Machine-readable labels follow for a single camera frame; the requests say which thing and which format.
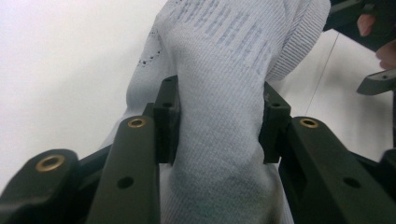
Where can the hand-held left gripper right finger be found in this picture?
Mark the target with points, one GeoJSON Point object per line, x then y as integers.
{"type": "Point", "coordinates": [320, 174]}

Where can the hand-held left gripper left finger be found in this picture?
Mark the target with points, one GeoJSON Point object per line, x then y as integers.
{"type": "Point", "coordinates": [130, 174]}

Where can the light blue tank top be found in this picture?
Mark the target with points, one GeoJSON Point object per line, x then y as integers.
{"type": "Point", "coordinates": [218, 93]}

